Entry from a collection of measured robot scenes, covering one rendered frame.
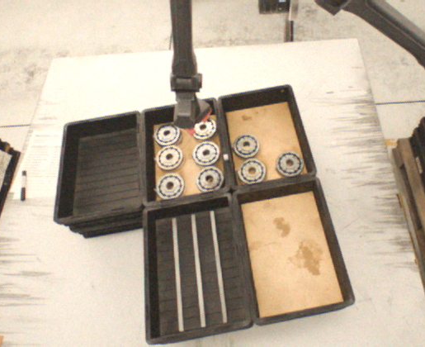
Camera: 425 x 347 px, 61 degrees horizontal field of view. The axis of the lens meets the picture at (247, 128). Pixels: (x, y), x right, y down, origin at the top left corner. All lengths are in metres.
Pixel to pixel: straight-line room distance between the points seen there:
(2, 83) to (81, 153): 1.86
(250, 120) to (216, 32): 1.63
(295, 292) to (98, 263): 0.74
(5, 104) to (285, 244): 2.46
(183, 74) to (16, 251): 1.05
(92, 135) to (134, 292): 0.63
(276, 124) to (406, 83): 1.51
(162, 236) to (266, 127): 0.56
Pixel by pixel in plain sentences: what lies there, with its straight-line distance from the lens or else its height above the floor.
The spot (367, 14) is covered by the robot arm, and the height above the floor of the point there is 1.51.
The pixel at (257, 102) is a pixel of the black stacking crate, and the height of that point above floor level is 0.86.
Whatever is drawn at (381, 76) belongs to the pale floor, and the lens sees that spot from 2.76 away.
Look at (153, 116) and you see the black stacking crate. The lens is 1.46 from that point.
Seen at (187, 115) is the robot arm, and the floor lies 1.27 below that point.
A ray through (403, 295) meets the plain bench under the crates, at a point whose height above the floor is 0.70.
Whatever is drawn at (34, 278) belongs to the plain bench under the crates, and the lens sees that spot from 1.62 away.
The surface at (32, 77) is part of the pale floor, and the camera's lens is 3.24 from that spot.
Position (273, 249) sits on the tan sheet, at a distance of 1.25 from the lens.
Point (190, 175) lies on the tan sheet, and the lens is 1.37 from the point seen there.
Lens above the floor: 2.06
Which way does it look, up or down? 59 degrees down
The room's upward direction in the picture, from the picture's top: 7 degrees counter-clockwise
